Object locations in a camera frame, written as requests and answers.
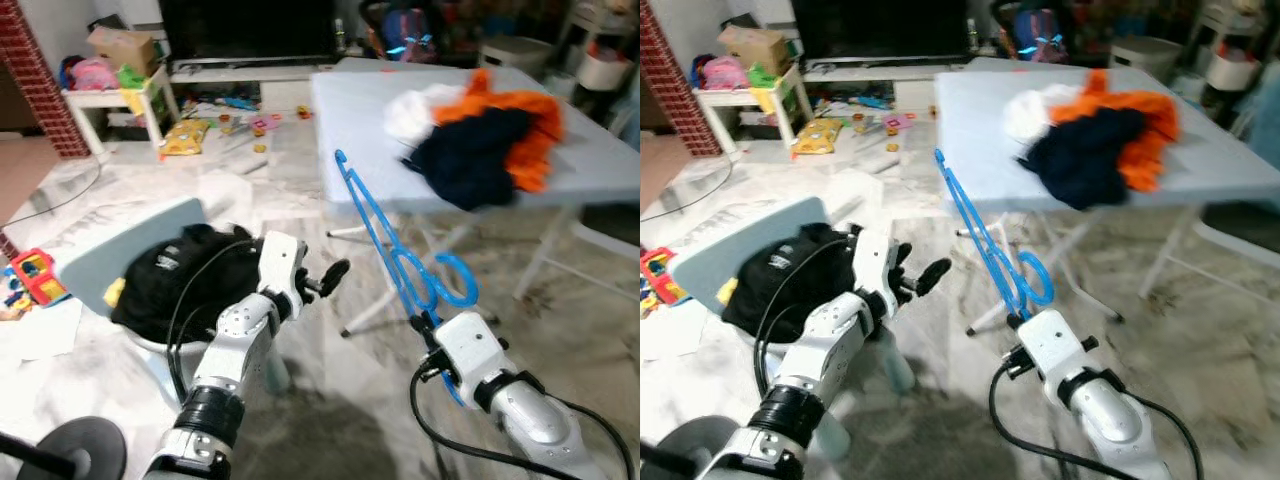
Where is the white garment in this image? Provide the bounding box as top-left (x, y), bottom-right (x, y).
top-left (383, 84), bottom-right (467, 144)
top-left (1003, 83), bottom-right (1086, 144)

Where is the red yellow toy car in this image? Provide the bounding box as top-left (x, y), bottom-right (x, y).
top-left (640, 247), bottom-right (689, 307)
top-left (8, 247), bottom-right (71, 307)

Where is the white paper sheet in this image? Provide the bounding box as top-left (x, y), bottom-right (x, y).
top-left (0, 298), bottom-right (83, 363)
top-left (640, 300), bottom-right (706, 359)

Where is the yellow play pad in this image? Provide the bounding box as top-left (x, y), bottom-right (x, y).
top-left (158, 118), bottom-right (211, 158)
top-left (792, 117), bottom-right (843, 157)

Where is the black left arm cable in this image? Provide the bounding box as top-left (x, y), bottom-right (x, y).
top-left (164, 237), bottom-right (263, 403)
top-left (750, 235), bottom-right (857, 403)

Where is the pink bag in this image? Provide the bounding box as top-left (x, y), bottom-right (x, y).
top-left (692, 55), bottom-right (751, 91)
top-left (62, 56), bottom-right (121, 93)

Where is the black garment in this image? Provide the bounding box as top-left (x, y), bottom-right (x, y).
top-left (720, 222), bottom-right (863, 346)
top-left (110, 224), bottom-right (269, 347)

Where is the black television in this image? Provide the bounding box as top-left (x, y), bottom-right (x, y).
top-left (160, 0), bottom-right (338, 65)
top-left (792, 0), bottom-right (971, 63)

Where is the red brick column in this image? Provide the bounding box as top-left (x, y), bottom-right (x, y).
top-left (640, 0), bottom-right (723, 158)
top-left (0, 0), bottom-right (91, 159)

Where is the orange garment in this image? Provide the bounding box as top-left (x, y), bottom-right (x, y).
top-left (433, 67), bottom-right (567, 194)
top-left (1050, 68), bottom-right (1181, 194)

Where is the brown cardboard box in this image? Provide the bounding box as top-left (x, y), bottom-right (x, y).
top-left (718, 25), bottom-right (791, 77)
top-left (87, 26), bottom-right (159, 77)

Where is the white television console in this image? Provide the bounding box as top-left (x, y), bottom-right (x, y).
top-left (800, 58), bottom-right (971, 113)
top-left (168, 58), bottom-right (341, 113)

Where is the white bucket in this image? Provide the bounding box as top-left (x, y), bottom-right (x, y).
top-left (576, 45), bottom-right (633, 93)
top-left (1205, 48), bottom-right (1263, 93)

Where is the small white table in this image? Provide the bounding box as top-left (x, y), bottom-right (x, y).
top-left (693, 66), bottom-right (813, 161)
top-left (62, 66), bottom-right (182, 163)

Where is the grey folding table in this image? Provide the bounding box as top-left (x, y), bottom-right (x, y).
top-left (933, 57), bottom-right (1280, 336)
top-left (308, 57), bottom-right (641, 338)

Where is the black standing fan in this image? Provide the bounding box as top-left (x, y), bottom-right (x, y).
top-left (0, 416), bottom-right (129, 480)
top-left (640, 416), bottom-right (743, 480)

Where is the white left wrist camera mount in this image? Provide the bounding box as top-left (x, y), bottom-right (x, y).
top-left (256, 232), bottom-right (306, 303)
top-left (852, 228), bottom-right (901, 301)

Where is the light blue child chair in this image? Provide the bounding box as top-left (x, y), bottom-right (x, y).
top-left (53, 196), bottom-right (293, 403)
top-left (668, 195), bottom-right (916, 396)

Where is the navy garment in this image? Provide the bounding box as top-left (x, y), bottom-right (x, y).
top-left (1020, 106), bottom-right (1149, 211)
top-left (401, 106), bottom-right (537, 212)

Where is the blue plastic hanger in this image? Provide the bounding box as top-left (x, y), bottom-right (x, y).
top-left (332, 148), bottom-right (482, 407)
top-left (934, 147), bottom-right (1057, 323)

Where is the dark colourful backpack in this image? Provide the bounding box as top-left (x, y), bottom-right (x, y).
top-left (378, 8), bottom-right (439, 65)
top-left (1012, 8), bottom-right (1071, 65)

